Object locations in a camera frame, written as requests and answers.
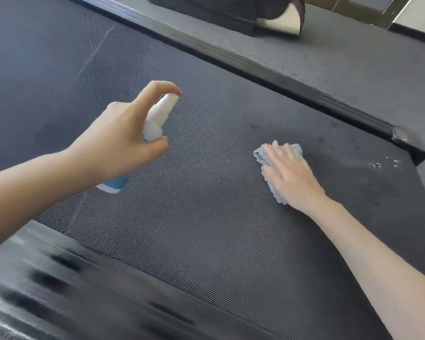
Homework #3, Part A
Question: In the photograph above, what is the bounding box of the dark glass double door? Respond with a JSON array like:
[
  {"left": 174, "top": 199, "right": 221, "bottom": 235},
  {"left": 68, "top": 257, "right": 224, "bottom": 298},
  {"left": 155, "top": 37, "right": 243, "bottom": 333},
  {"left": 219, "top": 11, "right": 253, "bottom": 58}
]
[{"left": 304, "top": 0, "right": 415, "bottom": 31}]

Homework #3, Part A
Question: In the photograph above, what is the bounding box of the white blue spray bottle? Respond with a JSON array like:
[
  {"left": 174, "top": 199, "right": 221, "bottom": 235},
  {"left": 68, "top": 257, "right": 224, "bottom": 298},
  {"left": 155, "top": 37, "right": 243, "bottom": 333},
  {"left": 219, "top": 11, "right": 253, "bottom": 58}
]
[{"left": 95, "top": 93, "right": 180, "bottom": 195}]

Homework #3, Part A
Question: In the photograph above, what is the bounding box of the person's right hand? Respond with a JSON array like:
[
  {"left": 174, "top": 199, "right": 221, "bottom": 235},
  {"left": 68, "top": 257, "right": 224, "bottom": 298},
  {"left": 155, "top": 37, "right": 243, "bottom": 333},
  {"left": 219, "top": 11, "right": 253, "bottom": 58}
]
[{"left": 261, "top": 140, "right": 326, "bottom": 213}]

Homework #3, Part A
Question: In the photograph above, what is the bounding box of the beige brown massage chair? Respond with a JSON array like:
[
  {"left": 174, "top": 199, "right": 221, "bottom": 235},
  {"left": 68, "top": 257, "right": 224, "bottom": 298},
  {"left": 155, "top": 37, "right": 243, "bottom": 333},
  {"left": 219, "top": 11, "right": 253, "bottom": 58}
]
[{"left": 145, "top": 0, "right": 306, "bottom": 36}]

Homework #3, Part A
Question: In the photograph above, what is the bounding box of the dark grey treadmill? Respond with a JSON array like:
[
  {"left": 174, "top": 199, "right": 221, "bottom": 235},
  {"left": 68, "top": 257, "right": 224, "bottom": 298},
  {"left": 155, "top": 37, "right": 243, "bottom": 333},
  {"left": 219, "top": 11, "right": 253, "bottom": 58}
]
[{"left": 0, "top": 0, "right": 425, "bottom": 340}]

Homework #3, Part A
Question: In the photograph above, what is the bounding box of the grey fluffy cloth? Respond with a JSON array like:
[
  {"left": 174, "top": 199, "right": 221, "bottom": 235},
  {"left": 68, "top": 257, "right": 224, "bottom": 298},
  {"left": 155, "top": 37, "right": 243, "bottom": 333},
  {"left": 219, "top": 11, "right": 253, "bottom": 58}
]
[{"left": 253, "top": 143, "right": 304, "bottom": 206}]

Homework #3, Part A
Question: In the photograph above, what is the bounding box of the person's left hand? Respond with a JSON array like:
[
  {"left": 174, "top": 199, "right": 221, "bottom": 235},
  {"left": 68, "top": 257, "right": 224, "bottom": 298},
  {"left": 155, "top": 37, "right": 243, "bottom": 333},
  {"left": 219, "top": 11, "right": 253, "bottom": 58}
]
[{"left": 65, "top": 80, "right": 183, "bottom": 188}]

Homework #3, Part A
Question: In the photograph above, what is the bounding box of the person's right forearm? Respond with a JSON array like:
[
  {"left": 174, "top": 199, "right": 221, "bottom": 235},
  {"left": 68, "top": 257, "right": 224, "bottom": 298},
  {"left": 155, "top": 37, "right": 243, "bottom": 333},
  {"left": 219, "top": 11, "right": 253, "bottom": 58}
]
[{"left": 308, "top": 196, "right": 425, "bottom": 340}]

